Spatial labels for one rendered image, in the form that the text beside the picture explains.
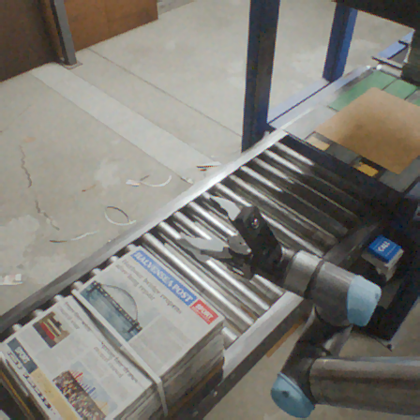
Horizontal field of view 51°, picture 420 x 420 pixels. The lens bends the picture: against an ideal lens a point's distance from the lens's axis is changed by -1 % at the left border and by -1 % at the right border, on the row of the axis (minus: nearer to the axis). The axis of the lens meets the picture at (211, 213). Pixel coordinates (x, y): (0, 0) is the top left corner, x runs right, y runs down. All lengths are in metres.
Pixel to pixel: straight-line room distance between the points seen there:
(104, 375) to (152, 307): 0.17
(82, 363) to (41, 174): 2.15
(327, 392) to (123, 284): 0.50
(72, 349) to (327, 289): 0.51
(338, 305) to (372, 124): 1.26
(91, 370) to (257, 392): 1.17
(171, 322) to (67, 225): 1.73
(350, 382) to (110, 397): 0.44
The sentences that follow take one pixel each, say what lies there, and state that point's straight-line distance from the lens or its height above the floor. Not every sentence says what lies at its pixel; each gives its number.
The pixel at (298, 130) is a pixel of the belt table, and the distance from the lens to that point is 1.82.
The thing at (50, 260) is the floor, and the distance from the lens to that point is 2.48.
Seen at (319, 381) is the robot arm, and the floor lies 1.19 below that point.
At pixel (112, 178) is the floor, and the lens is 2.82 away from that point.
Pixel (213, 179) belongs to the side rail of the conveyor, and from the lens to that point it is 1.56.
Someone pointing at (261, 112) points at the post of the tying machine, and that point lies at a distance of 1.90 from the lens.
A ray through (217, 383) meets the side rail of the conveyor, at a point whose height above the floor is 0.80.
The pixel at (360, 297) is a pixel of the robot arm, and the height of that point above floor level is 1.25.
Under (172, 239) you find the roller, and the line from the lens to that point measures 1.39.
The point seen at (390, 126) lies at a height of 0.80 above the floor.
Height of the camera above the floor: 1.86
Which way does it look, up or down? 47 degrees down
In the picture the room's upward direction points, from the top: straight up
